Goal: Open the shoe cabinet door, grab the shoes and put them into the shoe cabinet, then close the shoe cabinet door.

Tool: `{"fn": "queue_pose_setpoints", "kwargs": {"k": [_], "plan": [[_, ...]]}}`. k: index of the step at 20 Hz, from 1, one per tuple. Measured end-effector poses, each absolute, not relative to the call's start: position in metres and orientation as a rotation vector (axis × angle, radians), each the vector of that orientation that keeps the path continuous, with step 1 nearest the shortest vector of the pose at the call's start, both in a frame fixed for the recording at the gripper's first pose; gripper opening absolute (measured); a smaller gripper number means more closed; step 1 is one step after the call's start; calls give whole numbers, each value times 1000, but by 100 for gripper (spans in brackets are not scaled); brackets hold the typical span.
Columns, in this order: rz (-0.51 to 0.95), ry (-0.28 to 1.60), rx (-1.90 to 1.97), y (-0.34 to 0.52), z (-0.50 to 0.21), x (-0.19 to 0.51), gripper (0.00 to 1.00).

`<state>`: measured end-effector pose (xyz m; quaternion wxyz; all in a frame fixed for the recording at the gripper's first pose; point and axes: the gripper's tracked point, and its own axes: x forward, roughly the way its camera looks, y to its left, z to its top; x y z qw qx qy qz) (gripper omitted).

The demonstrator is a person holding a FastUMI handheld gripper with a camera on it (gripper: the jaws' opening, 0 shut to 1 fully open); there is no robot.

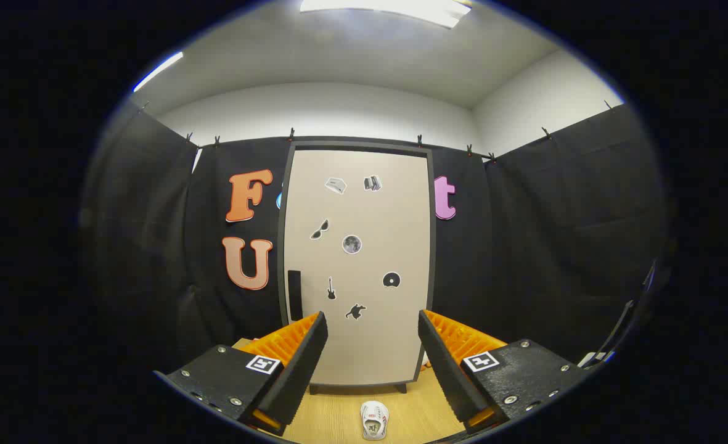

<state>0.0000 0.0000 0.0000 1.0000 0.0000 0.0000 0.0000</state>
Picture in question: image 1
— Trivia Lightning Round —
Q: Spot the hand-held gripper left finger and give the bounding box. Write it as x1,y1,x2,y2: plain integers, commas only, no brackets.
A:
154,311,329,437

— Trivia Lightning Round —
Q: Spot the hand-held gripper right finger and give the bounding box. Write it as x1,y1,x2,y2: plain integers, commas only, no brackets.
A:
417,308,589,434

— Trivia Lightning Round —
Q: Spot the black door handle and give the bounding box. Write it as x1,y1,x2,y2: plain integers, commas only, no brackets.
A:
287,269,303,323

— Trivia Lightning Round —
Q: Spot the beige shoe cabinet door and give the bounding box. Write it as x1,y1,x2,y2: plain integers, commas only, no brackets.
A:
284,150,431,386

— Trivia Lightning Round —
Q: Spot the white canvas shoe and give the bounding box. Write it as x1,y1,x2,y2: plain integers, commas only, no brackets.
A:
361,401,390,441

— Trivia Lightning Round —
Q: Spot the grey shoe cabinet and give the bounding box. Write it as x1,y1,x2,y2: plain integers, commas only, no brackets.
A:
277,141,436,395

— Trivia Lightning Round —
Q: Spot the black backdrop cloth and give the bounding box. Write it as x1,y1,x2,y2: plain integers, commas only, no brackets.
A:
80,102,669,371

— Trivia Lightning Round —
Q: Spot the white flat object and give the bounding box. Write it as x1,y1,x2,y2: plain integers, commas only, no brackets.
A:
578,350,616,369

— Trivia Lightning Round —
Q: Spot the row of black cloth clips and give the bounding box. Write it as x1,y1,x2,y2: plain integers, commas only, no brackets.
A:
139,99,614,164

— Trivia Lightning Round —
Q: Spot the long ceiling light strip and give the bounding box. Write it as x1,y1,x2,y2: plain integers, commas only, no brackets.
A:
133,51,184,93

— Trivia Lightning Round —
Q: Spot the rectangular ceiling light panel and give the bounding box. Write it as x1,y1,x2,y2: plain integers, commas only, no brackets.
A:
300,0,472,30

